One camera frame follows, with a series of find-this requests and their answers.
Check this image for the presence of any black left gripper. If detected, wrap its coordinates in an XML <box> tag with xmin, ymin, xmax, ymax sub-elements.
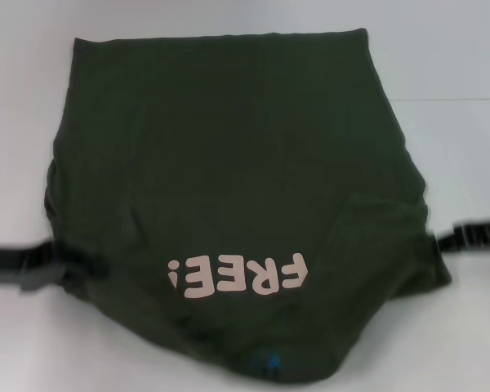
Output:
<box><xmin>0</xmin><ymin>242</ymin><xmax>98</xmax><ymax>294</ymax></box>

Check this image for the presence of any dark green FREE print t-shirt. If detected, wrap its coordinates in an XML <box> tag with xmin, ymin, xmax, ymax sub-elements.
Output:
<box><xmin>43</xmin><ymin>27</ymin><xmax>454</xmax><ymax>392</ymax></box>

